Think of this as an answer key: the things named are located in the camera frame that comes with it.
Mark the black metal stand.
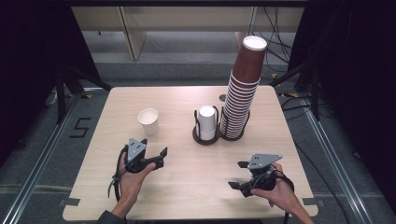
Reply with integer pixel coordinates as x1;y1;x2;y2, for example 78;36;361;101
54;62;113;125
269;46;322;122

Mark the dark brown double cup holder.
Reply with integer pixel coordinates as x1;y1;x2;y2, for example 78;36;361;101
191;105;251;147

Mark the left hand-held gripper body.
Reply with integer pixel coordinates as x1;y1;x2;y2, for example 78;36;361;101
124;137;164;175

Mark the bundle of black cables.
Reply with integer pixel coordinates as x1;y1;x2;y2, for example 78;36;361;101
250;6;297;79

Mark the left hand-held gripper cable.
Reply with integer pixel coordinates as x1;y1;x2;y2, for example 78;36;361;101
107;144;129;203

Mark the black tape strip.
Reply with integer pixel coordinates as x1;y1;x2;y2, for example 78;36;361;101
302;197;325;208
59;197;81;207

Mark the person's right hand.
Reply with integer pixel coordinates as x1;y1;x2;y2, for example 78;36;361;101
251;161;304;216

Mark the single white paper cup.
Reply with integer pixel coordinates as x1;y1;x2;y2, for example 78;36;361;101
137;107;160;136

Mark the short stack of white cups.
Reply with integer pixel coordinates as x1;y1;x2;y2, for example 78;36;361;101
197;105;218;142

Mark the tall stack of brown cups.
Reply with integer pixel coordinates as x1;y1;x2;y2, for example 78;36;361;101
219;35;268;140

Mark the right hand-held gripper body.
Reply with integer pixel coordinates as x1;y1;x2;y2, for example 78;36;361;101
239;153;283;198

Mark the right hand-held gripper cable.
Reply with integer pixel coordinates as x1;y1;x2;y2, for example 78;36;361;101
274;169;295;224

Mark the person's left hand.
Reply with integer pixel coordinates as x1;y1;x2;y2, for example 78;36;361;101
115;152;157;210

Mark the beige wooden shelf unit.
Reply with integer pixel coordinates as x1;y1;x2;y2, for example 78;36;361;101
70;6;305;62

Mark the black floor cable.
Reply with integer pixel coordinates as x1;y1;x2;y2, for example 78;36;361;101
281;94;353;224

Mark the dark curtain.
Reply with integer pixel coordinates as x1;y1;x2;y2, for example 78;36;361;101
288;0;396;216
0;0;102;162

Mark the metal floor rail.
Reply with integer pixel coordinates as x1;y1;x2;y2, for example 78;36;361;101
300;96;372;224
1;90;84;224

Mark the black tape floor marking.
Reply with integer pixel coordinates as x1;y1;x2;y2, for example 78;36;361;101
68;117;92;139

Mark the hand-held gripper cable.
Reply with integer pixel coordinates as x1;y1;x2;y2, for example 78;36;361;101
274;169;295;224
107;144;129;203

